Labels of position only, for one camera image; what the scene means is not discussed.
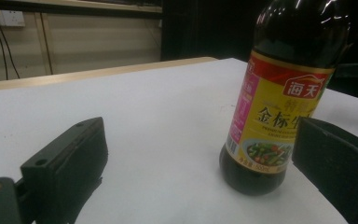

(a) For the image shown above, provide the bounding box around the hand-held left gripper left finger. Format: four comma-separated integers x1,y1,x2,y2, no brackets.
20,116,109,224

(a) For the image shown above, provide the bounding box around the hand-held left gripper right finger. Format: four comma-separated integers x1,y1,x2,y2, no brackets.
291,117,358,224

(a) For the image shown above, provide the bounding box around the dark soy sauce bottle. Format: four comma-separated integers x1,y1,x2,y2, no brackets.
218,0,352,197

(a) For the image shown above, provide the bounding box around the dark box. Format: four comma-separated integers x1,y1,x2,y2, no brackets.
326,61,358,105

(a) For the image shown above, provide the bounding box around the white table mat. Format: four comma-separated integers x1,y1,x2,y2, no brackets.
0,57,358,224

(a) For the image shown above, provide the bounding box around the white wall socket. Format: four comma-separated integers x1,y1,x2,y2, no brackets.
0,8,26,28

